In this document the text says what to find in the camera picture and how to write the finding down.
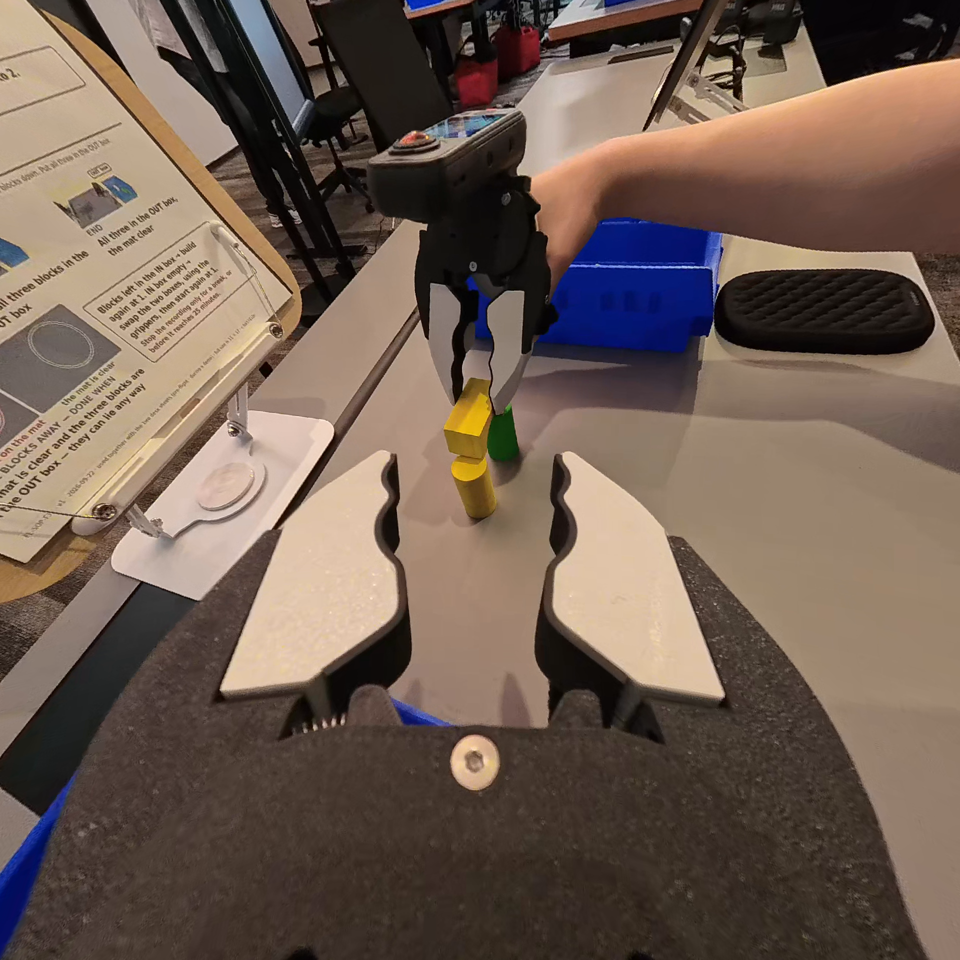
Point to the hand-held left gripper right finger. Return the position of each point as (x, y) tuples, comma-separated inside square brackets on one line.
[(630, 600)]

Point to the green cylinder block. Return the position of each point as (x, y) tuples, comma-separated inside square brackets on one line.
[(503, 438)]

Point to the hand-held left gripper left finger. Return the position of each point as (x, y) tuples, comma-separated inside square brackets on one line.
[(315, 600)]

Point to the yellow cylinder block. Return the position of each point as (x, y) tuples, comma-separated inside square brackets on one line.
[(474, 488)]

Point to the wooden document stand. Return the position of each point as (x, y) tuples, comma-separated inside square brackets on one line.
[(705, 68), (225, 495)]

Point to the yellow arch block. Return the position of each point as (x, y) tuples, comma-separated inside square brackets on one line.
[(470, 413)]

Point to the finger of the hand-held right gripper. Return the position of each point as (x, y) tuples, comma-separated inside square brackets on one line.
[(507, 345), (444, 338)]

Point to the black office chair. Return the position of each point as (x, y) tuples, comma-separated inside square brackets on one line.
[(383, 68), (878, 38)]

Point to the person's right forearm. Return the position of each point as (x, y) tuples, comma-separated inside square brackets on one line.
[(795, 150)]

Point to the red plastic bins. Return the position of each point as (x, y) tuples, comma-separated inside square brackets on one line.
[(495, 53)]

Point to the blue plastic bin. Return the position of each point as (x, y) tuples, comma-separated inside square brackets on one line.
[(30, 863), (630, 293)]

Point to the printed instruction sheet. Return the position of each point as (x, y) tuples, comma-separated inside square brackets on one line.
[(90, 300)]

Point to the person's right hand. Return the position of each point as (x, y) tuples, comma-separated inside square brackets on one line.
[(578, 203)]

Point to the black mesh pad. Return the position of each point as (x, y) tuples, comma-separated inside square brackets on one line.
[(825, 308)]

